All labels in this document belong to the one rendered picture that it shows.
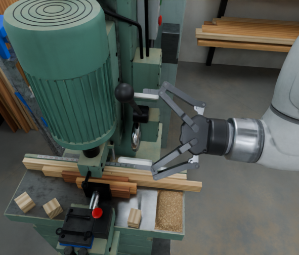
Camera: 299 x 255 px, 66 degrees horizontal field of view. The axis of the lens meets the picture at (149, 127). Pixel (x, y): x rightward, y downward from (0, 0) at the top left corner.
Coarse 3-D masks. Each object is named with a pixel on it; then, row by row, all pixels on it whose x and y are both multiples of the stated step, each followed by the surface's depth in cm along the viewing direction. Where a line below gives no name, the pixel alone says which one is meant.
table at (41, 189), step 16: (32, 176) 86; (48, 176) 87; (16, 192) 82; (32, 192) 82; (48, 192) 82; (64, 192) 82; (80, 192) 83; (144, 192) 83; (16, 208) 78; (32, 208) 78; (64, 208) 79; (128, 208) 79; (144, 208) 79; (48, 224) 80; (144, 224) 76; (112, 240) 75
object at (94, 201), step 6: (90, 186) 74; (96, 186) 74; (102, 186) 74; (108, 186) 74; (84, 192) 78; (90, 192) 78; (96, 192) 76; (102, 192) 77; (108, 192) 76; (96, 198) 75; (102, 198) 80; (108, 198) 80; (90, 204) 74; (96, 204) 74
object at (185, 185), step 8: (48, 168) 84; (56, 168) 84; (64, 168) 84; (72, 168) 84; (56, 176) 86; (128, 176) 83; (136, 176) 83; (144, 176) 83; (144, 184) 84; (152, 184) 83; (160, 184) 83; (168, 184) 82; (176, 184) 82; (184, 184) 82; (192, 184) 82; (200, 184) 82
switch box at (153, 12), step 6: (138, 0) 64; (150, 0) 64; (156, 0) 64; (138, 6) 65; (150, 6) 65; (156, 6) 65; (138, 12) 67; (144, 12) 66; (150, 12) 66; (156, 12) 66; (138, 18) 68; (144, 18) 68; (150, 18) 68; (156, 18) 67; (144, 24) 69; (150, 24) 69; (156, 24) 69; (138, 30) 71; (144, 30) 70; (150, 30) 70; (156, 30) 70; (138, 36) 72; (144, 36) 72; (150, 36) 72; (156, 36) 72
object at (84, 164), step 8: (104, 144) 76; (104, 152) 76; (80, 160) 72; (88, 160) 72; (96, 160) 72; (104, 160) 77; (80, 168) 72; (88, 168) 72; (96, 168) 71; (96, 176) 75
